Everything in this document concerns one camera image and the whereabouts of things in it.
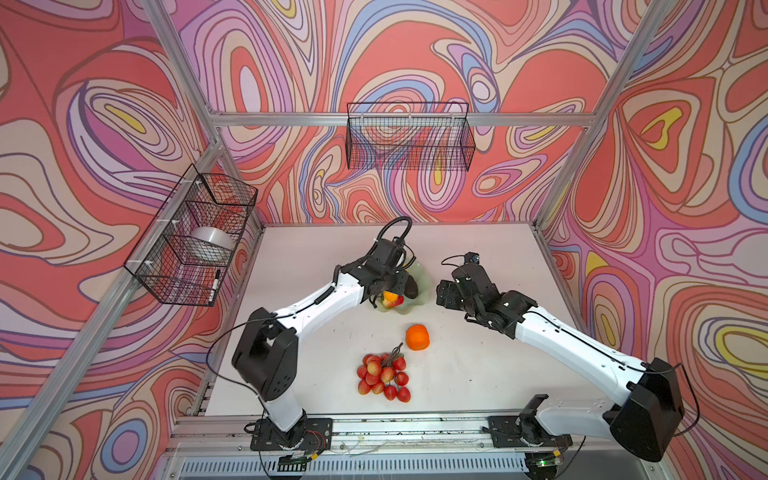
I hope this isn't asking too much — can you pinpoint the yellow fake squash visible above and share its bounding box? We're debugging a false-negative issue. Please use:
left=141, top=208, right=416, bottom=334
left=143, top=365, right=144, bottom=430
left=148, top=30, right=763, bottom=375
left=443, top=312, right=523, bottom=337
left=382, top=291, right=398, bottom=308

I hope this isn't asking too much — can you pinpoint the orange fake persimmon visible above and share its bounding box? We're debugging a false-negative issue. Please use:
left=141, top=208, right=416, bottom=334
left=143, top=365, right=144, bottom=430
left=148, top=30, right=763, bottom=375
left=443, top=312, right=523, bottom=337
left=406, top=324, right=431, bottom=351

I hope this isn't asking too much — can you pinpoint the red fake grape bunch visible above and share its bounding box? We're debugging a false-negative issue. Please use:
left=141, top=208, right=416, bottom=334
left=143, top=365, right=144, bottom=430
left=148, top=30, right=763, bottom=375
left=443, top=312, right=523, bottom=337
left=356, top=343, right=412, bottom=403

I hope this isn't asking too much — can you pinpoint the dark fake avocado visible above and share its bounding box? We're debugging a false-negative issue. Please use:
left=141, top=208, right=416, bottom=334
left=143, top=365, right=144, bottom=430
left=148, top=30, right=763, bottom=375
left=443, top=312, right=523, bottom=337
left=404, top=276, right=419, bottom=299

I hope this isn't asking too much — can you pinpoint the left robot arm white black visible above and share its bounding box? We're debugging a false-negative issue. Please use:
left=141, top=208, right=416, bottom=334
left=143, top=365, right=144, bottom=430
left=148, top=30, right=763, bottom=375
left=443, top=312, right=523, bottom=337
left=231, top=216, right=418, bottom=436

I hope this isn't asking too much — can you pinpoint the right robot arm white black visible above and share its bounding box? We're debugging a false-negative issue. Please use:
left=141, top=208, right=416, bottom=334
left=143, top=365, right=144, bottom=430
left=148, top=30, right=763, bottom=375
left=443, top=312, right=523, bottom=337
left=436, top=252, right=685, bottom=462

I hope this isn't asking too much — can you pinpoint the light green scalloped bowl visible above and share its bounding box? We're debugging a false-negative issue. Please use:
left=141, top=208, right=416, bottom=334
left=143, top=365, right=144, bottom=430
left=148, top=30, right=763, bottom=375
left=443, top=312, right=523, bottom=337
left=374, top=260, right=434, bottom=316

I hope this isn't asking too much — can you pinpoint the silver tape roll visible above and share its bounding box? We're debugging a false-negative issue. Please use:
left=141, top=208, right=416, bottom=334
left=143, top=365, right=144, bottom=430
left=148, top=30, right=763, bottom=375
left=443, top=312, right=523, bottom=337
left=191, top=226, right=234, bottom=250

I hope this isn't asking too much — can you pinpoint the black marker pen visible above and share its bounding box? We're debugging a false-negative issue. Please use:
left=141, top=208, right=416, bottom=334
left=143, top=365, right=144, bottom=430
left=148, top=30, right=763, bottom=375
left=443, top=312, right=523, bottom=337
left=211, top=269, right=221, bottom=296

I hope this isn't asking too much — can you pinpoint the black wire basket back wall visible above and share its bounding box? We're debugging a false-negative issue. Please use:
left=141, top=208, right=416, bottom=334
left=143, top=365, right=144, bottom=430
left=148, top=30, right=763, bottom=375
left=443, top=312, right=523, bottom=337
left=345, top=100, right=476, bottom=172

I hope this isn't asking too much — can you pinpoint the black wire basket wall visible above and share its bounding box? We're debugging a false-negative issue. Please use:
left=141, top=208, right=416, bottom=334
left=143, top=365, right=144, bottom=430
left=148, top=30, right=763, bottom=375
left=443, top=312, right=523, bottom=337
left=124, top=166, right=258, bottom=307
left=345, top=100, right=476, bottom=172

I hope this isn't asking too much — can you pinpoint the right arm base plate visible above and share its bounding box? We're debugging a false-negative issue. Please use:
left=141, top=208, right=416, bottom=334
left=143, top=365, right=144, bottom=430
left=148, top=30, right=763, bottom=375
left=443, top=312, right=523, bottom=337
left=481, top=416, right=573, bottom=450

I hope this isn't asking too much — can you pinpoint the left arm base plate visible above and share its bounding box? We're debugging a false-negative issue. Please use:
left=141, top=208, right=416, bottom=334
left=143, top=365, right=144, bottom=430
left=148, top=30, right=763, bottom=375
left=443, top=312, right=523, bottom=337
left=244, top=417, right=333, bottom=454

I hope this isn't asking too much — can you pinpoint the black wire basket left wall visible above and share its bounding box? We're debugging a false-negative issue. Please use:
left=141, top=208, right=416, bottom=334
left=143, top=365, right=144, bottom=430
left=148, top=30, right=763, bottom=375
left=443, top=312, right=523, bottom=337
left=124, top=166, right=258, bottom=307

